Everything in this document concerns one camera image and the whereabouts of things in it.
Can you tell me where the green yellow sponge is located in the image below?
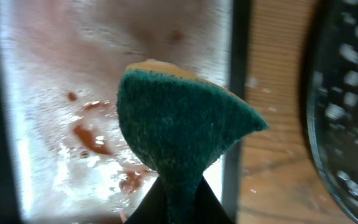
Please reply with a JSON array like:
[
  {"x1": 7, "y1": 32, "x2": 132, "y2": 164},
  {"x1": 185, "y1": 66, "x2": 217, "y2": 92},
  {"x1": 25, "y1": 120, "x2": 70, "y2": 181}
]
[{"x1": 116, "y1": 60, "x2": 268, "y2": 223}]

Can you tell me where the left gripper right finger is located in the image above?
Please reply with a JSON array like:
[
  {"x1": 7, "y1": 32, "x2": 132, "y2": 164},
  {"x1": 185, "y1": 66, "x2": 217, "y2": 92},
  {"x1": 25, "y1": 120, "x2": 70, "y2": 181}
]
[{"x1": 194, "y1": 177, "x2": 234, "y2": 224}]

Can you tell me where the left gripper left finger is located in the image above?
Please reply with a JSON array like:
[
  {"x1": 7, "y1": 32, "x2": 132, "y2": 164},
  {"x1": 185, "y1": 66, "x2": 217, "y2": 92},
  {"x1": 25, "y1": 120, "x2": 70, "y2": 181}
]
[{"x1": 124, "y1": 177, "x2": 168, "y2": 224}]

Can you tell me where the black round tray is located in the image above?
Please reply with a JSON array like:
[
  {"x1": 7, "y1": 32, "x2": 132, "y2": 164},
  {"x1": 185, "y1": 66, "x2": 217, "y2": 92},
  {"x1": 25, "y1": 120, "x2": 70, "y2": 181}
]
[{"x1": 300, "y1": 0, "x2": 358, "y2": 223}]

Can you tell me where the black rectangular soapy tray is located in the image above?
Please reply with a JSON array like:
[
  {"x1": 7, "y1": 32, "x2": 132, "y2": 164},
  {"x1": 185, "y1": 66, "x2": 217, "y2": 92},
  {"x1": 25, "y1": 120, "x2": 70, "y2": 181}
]
[{"x1": 0, "y1": 0, "x2": 251, "y2": 224}]

